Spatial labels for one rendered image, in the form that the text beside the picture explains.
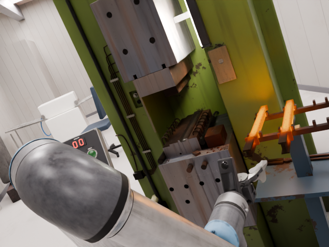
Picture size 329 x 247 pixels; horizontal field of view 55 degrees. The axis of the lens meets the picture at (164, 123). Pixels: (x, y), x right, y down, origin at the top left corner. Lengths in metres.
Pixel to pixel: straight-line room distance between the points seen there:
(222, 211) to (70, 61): 9.61
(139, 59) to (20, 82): 7.73
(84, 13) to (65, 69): 8.53
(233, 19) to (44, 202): 1.27
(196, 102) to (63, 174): 1.63
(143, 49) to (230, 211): 0.92
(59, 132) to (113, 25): 5.55
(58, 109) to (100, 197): 6.58
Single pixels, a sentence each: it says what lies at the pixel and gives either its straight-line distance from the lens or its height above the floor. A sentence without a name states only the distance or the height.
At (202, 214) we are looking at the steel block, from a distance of 1.76.
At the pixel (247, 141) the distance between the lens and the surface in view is 1.22.
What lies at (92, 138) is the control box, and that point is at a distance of 1.74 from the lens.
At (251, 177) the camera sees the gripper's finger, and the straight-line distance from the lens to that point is 1.00.
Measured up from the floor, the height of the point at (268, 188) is 0.77.
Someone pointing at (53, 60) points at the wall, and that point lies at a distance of 10.33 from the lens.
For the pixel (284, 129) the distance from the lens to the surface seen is 1.24.
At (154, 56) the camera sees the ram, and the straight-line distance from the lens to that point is 1.52.
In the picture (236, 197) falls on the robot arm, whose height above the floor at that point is 1.04.
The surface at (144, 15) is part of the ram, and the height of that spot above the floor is 1.62.
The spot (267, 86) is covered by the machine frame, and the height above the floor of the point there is 1.10.
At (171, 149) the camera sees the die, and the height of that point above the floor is 0.96.
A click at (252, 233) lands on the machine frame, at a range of 1.79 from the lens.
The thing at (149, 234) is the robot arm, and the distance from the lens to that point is 0.53.
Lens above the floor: 1.52
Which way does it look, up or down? 15 degrees down
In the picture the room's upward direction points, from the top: 23 degrees counter-clockwise
